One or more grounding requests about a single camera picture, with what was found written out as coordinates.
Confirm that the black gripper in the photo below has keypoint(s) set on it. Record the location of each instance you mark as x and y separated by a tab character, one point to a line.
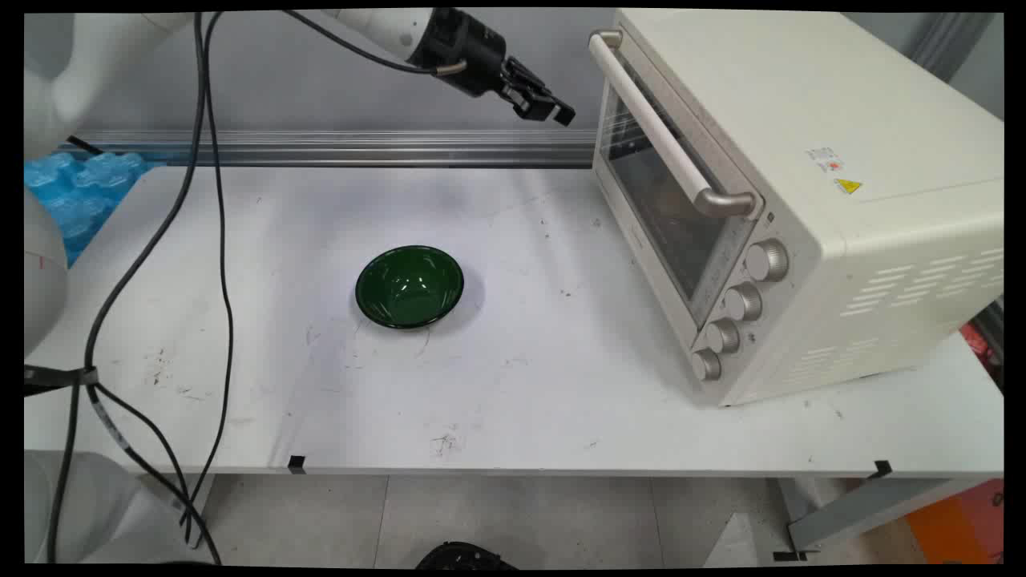
469	50

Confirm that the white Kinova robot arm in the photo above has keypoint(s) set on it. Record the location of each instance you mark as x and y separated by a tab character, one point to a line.
383	27

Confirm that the dark green bowl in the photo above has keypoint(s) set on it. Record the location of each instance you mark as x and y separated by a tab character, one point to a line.
409	286

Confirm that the silver oven knob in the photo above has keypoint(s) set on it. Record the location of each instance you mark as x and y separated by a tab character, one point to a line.
744	302
723	336
767	260
706	365

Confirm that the yellow warning sticker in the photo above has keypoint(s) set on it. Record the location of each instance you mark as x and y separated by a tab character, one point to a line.
847	186

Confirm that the cream toaster oven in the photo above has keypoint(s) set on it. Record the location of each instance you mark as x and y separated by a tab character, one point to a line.
866	240

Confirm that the black tape piece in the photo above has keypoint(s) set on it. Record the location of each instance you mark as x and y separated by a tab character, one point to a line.
296	463
882	468

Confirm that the black round object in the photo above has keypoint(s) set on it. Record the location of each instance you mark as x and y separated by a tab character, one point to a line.
461	557

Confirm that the blue bubble wrap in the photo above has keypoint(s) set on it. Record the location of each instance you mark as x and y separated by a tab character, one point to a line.
76	196

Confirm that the red object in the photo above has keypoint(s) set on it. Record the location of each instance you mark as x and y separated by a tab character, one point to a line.
982	340

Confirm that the grey table leg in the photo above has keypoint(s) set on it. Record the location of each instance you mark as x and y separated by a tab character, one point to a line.
866	505

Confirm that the orange box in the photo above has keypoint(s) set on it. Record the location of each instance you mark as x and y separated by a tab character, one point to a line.
958	525

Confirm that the aluminium profile rail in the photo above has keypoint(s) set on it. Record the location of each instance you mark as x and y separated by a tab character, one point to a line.
337	148

